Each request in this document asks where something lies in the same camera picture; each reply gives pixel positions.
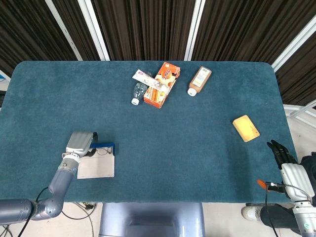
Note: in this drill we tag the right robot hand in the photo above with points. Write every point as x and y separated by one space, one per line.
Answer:
295 180

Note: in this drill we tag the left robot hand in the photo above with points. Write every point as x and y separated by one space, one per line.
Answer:
79 143

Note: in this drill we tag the black wire-frame eyeglasses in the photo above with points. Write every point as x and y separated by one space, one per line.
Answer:
108 152

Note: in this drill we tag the blue glasses case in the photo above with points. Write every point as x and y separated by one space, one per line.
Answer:
98 168

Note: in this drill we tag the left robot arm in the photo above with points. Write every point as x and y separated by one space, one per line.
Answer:
61 177

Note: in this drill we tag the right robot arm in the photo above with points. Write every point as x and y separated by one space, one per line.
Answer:
306 219

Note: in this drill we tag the black trouser leg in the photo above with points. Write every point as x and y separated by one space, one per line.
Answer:
279 219
309 168

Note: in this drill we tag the orange tipped black connector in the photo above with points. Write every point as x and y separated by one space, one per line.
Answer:
261 184

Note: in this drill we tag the white shoe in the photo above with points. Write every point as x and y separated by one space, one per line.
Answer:
250 213

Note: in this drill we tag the yellow black plug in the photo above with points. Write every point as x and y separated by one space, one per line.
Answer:
89 205

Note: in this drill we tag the yellow sponge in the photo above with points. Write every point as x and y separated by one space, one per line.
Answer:
245 128

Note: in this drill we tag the white metal rack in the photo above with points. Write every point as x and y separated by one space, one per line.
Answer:
291 107

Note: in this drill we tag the clear plastic bottle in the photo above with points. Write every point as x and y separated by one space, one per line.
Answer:
139 91

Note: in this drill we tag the teal table cloth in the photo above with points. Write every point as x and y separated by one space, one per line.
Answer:
158 123

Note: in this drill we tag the white toothpaste box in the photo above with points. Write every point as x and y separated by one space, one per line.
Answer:
145 78

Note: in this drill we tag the white blue board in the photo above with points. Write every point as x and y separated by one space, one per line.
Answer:
3 81

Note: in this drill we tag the blue grey robot torso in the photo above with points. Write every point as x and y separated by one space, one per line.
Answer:
150 219

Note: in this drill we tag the orange carton box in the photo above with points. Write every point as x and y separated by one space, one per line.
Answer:
168 74

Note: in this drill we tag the brown bottle white cap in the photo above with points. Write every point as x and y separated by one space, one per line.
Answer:
200 79

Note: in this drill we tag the dark brown pleated curtain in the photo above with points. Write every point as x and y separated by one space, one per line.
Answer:
148 24

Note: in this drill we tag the white frame post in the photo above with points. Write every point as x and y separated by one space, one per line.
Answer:
63 29
94 29
296 44
194 29

